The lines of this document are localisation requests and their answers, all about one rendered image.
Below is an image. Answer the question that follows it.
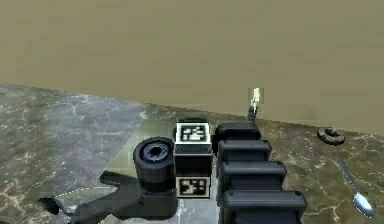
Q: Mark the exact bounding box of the silver metal spoon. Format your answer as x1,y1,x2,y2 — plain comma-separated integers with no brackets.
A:
336,159,375,220

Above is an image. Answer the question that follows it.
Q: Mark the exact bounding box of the pale small upright object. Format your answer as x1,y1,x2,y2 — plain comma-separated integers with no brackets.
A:
245,87,265,124

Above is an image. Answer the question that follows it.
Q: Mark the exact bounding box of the brown ring-shaped object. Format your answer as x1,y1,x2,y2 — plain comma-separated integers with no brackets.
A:
316,127,346,147

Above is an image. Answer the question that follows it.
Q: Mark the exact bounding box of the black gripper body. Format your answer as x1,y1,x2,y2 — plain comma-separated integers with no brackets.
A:
70,136,179,224

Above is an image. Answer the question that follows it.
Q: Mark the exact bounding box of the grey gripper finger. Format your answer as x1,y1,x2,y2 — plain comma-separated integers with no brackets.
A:
53,185,120,200
37,196,76,218

